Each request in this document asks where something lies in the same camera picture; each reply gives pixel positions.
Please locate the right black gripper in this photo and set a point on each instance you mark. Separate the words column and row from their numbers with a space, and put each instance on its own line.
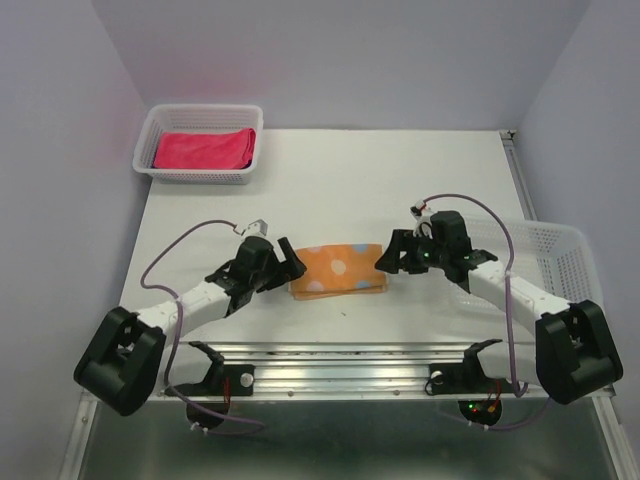
column 401, row 241

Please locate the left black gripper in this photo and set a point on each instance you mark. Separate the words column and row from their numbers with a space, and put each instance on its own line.
column 283, row 272

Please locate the orange blue patchwork towel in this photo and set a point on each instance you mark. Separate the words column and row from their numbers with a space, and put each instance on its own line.
column 337, row 270

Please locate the pink towel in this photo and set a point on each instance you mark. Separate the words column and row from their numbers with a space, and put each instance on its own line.
column 199, row 151

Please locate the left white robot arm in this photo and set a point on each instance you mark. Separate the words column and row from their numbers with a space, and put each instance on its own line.
column 123, row 361

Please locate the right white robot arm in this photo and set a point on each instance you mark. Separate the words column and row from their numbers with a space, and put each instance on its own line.
column 573, row 353

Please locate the right white plastic basket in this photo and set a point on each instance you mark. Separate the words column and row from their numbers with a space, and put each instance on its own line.
column 550, row 260

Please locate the white plastic basket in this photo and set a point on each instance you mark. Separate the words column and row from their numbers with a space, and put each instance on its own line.
column 197, row 119
column 550, row 260

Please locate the left white plastic basket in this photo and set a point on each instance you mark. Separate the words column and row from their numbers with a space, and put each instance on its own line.
column 197, row 119

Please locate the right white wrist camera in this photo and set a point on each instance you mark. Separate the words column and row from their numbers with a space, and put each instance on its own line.
column 422, row 216

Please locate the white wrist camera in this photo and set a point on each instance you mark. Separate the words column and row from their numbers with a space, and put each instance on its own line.
column 422, row 216
column 258, row 228

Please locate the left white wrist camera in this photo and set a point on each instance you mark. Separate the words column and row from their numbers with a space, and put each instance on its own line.
column 258, row 228

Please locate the aluminium rail frame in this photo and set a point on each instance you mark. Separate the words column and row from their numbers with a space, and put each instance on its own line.
column 340, row 382

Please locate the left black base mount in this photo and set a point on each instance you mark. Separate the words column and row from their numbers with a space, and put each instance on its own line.
column 221, row 380

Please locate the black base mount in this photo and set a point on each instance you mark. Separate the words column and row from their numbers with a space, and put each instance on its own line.
column 221, row 380
column 457, row 379

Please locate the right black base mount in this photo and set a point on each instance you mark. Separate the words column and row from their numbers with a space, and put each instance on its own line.
column 457, row 379

